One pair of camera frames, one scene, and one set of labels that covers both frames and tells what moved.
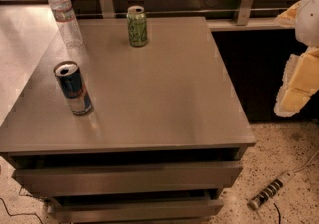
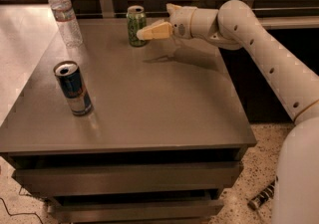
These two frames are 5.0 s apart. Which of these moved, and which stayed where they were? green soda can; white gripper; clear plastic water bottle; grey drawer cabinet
Moved: white gripper
Stayed: grey drawer cabinet; clear plastic water bottle; green soda can
